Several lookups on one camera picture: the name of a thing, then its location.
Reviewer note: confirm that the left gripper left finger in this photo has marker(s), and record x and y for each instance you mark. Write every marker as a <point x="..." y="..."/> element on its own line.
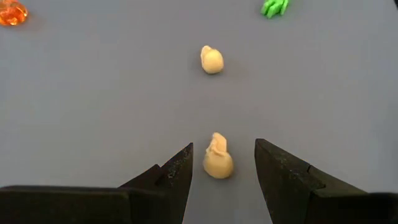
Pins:
<point x="155" y="199"/>

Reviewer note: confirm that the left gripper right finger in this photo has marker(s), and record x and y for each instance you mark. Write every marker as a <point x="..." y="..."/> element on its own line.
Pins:
<point x="295" y="193"/>

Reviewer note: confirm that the cream plastic skull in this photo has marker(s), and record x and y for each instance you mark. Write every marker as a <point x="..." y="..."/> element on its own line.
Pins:
<point x="217" y="161"/>
<point x="212" y="60"/>

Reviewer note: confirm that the green skeleton figure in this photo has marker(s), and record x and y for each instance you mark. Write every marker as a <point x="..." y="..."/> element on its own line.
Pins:
<point x="275" y="7"/>

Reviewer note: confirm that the translucent orange pumpkin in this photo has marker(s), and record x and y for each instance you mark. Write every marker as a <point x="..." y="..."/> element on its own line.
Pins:
<point x="11" y="12"/>

